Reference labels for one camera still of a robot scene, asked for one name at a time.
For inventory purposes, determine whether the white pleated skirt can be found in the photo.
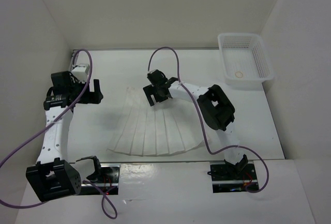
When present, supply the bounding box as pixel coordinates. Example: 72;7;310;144
108;87;204;157

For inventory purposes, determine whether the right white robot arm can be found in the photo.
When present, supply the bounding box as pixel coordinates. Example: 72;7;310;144
143;69;248;179

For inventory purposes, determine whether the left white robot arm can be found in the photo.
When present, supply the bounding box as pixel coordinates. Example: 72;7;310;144
26;64;103;202

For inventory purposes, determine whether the white plastic mesh basket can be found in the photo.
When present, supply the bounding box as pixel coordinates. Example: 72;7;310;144
218;33;274;88

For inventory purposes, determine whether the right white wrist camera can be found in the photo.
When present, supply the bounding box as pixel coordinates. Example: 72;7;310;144
147;69;165;78

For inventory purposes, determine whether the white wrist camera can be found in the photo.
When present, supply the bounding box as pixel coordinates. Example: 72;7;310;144
147;69;165;78
71;64;90;83

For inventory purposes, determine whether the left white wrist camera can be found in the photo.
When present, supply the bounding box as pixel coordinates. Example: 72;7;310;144
71;64;90;83

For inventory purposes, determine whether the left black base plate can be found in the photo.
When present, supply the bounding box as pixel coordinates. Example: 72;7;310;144
70;162;120;196

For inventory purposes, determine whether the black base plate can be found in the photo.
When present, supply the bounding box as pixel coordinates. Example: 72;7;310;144
70;162;120;196
207;162;260;193

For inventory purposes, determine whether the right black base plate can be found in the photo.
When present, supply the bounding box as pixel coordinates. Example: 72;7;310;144
207;162;260;193

